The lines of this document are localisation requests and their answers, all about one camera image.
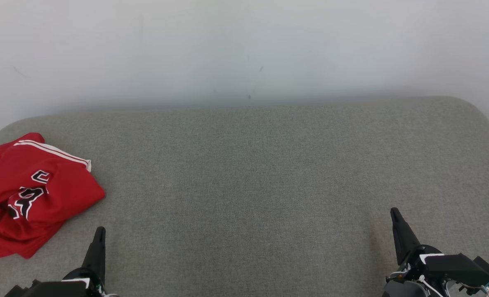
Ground red basketball jersey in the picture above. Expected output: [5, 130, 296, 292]
[0, 132, 106, 248]

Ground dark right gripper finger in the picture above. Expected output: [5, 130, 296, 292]
[390, 207, 420, 265]

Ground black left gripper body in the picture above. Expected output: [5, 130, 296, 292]
[38, 268, 119, 297]

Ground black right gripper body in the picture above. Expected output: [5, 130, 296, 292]
[393, 245, 489, 297]

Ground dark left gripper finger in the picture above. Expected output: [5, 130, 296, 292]
[81, 226, 106, 285]

